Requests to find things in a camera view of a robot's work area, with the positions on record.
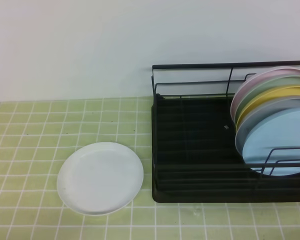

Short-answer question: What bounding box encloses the white round plate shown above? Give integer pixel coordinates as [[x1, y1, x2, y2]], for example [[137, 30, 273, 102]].
[[56, 142, 144, 216]]

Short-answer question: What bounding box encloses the grey plate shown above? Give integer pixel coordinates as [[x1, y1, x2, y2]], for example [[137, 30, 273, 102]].
[[235, 95, 300, 155]]

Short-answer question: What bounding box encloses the green plate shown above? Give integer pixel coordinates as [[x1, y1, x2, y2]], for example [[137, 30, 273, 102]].
[[234, 75, 300, 124]]

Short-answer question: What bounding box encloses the yellow plate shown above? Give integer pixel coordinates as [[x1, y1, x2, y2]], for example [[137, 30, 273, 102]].
[[235, 85, 300, 131]]

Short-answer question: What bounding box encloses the light blue plate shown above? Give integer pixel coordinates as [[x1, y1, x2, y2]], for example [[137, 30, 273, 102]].
[[242, 107, 300, 176]]

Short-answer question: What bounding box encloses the pink plate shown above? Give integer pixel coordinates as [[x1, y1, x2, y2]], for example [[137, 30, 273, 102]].
[[230, 66, 300, 122]]

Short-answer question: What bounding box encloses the black wire dish rack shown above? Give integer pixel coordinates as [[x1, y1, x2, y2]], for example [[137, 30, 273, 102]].
[[151, 60, 300, 203]]

